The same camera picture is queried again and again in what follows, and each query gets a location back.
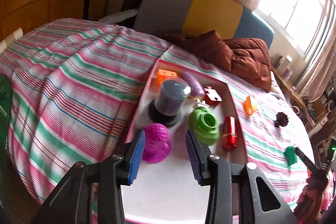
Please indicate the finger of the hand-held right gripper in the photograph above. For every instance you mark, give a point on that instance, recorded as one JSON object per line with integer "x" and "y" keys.
{"x": 328, "y": 159}
{"x": 305, "y": 159}

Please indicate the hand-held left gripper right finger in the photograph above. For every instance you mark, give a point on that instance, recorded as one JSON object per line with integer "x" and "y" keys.
{"x": 194, "y": 158}

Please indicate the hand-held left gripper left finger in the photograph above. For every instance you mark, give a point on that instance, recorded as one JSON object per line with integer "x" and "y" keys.
{"x": 136, "y": 158}

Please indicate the green plastic spool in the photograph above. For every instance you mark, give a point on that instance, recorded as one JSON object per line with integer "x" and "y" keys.
{"x": 290, "y": 155}

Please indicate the purple plastic cup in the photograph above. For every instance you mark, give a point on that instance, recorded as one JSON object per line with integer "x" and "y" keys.
{"x": 156, "y": 140}

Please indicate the green and white container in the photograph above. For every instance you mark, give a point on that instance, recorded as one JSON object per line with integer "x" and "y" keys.
{"x": 204, "y": 129}

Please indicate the pink box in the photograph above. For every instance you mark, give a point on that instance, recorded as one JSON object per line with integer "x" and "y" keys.
{"x": 162, "y": 182}

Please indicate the red metallic capsule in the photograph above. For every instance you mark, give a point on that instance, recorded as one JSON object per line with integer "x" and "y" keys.
{"x": 229, "y": 134}

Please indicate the red puzzle piece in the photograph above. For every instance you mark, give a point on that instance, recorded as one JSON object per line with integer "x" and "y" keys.
{"x": 212, "y": 96}

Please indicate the clear jar with black lid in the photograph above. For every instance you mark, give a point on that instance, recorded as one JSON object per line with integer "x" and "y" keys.
{"x": 170, "y": 98}

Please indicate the dark brown crown-shaped clip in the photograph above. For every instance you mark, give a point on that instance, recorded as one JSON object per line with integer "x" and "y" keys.
{"x": 281, "y": 119}

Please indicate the white round item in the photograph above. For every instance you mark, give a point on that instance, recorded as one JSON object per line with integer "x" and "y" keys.
{"x": 296, "y": 109}

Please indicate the cluttered wooden rack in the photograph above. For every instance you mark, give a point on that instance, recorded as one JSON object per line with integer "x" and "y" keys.
{"x": 323, "y": 108}

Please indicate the small white plastic piece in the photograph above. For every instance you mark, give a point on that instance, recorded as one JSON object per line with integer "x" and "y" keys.
{"x": 200, "y": 102}

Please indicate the purple ribbed item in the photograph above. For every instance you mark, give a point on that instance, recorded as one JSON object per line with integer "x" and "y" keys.
{"x": 194, "y": 83}

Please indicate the yellow orange plastic clip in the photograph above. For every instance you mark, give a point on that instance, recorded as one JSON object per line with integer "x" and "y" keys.
{"x": 249, "y": 106}

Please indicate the wooden shelf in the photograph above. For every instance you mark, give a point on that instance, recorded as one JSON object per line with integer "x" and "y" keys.
{"x": 286, "y": 85}

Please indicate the orange block with holes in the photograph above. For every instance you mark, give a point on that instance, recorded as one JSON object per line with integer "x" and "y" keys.
{"x": 165, "y": 75}

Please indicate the striped bed cover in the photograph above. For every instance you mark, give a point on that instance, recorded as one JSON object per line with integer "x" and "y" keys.
{"x": 65, "y": 82}

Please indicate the brown quilted blanket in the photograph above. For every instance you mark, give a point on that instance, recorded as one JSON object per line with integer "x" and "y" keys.
{"x": 236, "y": 61}

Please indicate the blue headboard panel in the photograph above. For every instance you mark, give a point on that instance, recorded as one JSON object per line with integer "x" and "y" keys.
{"x": 254, "y": 27}

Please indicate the green translucent plastic item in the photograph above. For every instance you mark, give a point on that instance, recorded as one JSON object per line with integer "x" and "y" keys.
{"x": 4, "y": 98}

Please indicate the yellow headboard panel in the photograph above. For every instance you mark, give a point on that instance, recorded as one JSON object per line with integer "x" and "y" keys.
{"x": 210, "y": 11}

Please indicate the window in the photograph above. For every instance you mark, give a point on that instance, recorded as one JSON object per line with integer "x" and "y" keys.
{"x": 296, "y": 3}

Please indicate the grey yellow blue pillow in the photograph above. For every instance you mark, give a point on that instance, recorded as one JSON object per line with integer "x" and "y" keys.
{"x": 165, "y": 3}

